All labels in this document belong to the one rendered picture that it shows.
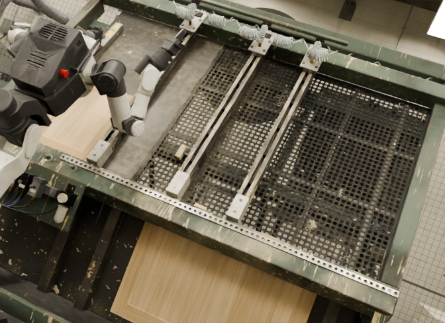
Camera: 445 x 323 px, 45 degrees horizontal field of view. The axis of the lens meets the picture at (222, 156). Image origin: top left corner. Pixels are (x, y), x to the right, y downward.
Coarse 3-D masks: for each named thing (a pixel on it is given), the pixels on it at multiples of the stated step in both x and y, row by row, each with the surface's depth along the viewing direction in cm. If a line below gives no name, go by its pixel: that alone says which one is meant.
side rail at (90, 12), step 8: (96, 0) 331; (88, 8) 326; (96, 8) 331; (80, 16) 322; (88, 16) 326; (96, 16) 334; (72, 24) 317; (80, 24) 321; (88, 24) 329; (8, 88) 286
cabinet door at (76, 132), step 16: (96, 96) 287; (128, 96) 287; (80, 112) 281; (96, 112) 281; (48, 128) 274; (64, 128) 274; (80, 128) 274; (96, 128) 274; (48, 144) 267; (64, 144) 267; (80, 144) 268
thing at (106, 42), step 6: (114, 24) 319; (108, 30) 316; (114, 30) 316; (120, 30) 319; (108, 36) 312; (114, 36) 315; (102, 42) 309; (108, 42) 311; (102, 48) 307; (96, 54) 304; (96, 60) 306
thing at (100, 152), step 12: (192, 0) 302; (192, 12) 300; (204, 12) 316; (192, 24) 309; (192, 36) 311; (168, 72) 297; (156, 84) 288; (108, 132) 265; (120, 132) 267; (96, 144) 261; (108, 144) 261; (96, 156) 256; (108, 156) 264
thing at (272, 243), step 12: (60, 156) 258; (84, 168) 254; (96, 168) 254; (120, 180) 250; (144, 192) 246; (156, 192) 246; (180, 204) 243; (204, 216) 239; (216, 216) 239; (228, 228) 236; (240, 228) 235; (264, 240) 232; (288, 252) 229; (300, 252) 229; (348, 276) 222; (360, 276) 222; (384, 288) 220
